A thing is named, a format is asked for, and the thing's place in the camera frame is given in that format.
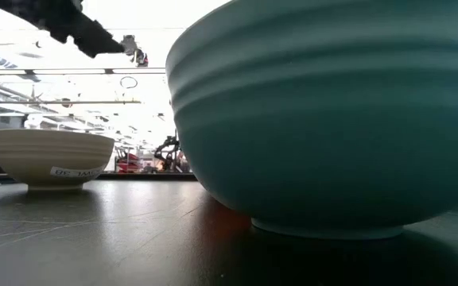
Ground beige ribbed bowl with label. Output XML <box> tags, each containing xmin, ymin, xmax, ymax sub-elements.
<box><xmin>0</xmin><ymin>129</ymin><xmax>115</xmax><ymax>192</ymax></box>

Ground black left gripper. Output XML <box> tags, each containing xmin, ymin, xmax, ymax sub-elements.
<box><xmin>0</xmin><ymin>0</ymin><xmax>126</xmax><ymax>59</ymax></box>

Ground red background cart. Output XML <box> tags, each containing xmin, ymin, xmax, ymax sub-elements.
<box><xmin>114</xmin><ymin>147</ymin><xmax>142</xmax><ymax>174</ymax></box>

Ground overhead camera mount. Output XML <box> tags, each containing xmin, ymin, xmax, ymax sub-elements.
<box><xmin>120</xmin><ymin>34</ymin><xmax>149</xmax><ymax>68</ymax></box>

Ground black table frame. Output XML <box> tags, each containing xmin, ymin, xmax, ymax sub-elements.
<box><xmin>0</xmin><ymin>172</ymin><xmax>198</xmax><ymax>186</ymax></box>

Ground green ribbed bowl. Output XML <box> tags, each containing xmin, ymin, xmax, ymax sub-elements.
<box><xmin>165</xmin><ymin>0</ymin><xmax>458</xmax><ymax>241</ymax></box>

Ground thin overhead frame rail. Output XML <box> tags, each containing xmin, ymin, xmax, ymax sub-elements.
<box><xmin>0</xmin><ymin>99</ymin><xmax>142</xmax><ymax>106</ymax></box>

